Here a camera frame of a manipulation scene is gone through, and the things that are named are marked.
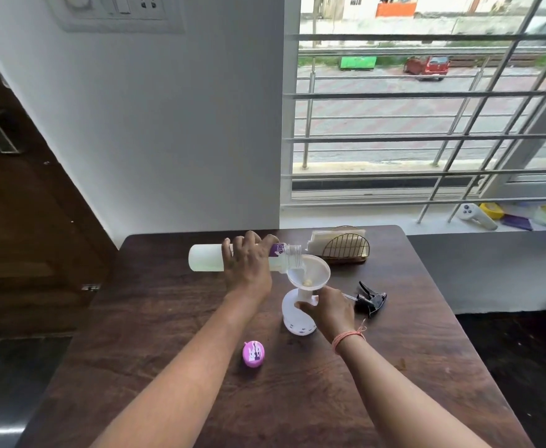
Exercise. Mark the person's right hand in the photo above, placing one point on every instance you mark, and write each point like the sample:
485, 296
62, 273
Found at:
336, 314

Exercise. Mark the person's left hand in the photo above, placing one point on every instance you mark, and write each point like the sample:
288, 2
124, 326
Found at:
249, 275

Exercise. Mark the person's left little finger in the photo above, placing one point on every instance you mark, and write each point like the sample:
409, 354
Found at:
227, 254

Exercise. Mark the person's left middle finger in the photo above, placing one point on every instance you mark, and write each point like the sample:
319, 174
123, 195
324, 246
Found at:
252, 243

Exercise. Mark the person's right thumb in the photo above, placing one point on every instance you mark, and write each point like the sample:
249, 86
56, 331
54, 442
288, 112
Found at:
325, 292

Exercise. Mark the clear plastic bottle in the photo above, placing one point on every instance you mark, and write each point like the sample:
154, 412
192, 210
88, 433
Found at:
207, 258

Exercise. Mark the white plastic funnel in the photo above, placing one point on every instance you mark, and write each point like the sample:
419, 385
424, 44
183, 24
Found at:
308, 270

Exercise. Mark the white spray bottle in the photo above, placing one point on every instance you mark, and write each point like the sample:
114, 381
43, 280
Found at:
294, 317

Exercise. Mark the person's right forearm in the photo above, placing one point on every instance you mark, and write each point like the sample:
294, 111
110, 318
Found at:
394, 391

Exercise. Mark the person's left forearm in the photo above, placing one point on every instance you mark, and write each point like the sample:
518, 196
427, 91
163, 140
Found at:
193, 368

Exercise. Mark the black spray trigger nozzle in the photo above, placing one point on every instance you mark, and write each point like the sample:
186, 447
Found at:
371, 300

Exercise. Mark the white paper napkins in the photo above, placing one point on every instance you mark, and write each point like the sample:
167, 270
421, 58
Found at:
322, 241

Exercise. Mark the purple bottle cap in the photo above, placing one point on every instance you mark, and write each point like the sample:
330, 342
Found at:
253, 354

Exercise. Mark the steel balcony railing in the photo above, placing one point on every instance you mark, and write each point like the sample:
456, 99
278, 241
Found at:
308, 116

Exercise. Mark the metal door hinge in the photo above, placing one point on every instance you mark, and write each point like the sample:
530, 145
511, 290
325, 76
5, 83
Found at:
91, 287

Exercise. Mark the white handheld controller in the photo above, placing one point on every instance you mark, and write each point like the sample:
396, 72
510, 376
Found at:
476, 215

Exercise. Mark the yellow tape roll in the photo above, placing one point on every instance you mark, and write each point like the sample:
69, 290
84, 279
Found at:
492, 210

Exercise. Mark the dark wooden door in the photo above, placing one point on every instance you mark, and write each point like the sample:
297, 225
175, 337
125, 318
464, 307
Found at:
26, 228

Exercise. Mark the purple flat card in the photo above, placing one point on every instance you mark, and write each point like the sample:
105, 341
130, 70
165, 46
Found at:
516, 222

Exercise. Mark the green dumpster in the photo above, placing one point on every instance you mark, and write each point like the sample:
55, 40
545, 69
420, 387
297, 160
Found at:
358, 63

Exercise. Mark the grey metal window grille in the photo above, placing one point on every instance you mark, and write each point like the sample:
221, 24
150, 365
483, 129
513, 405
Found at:
422, 95

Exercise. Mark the red car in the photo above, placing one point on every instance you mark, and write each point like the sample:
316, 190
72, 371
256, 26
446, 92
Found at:
427, 66

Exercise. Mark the white wall switchboard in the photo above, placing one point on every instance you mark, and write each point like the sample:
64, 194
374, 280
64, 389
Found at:
114, 13

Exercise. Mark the orange boundary wall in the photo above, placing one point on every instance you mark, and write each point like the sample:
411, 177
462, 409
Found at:
395, 10

